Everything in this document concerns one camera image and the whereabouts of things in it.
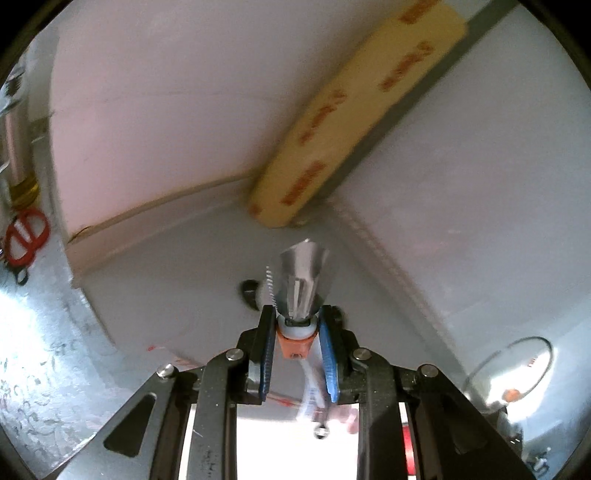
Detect glass pot lid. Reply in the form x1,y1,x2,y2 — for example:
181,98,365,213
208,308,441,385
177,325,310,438
462,336,554,413

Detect black ladle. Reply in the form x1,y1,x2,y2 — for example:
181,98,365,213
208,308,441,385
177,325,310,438
239,279,260,311

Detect orange handled peeler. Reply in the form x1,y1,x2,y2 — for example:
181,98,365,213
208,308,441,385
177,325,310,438
266,239,335,440

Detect yellow cling wrap roll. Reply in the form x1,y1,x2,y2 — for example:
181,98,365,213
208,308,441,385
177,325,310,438
247,1,468,228

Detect copper faucet pipe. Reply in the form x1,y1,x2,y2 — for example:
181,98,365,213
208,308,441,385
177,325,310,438
1,65,39,210

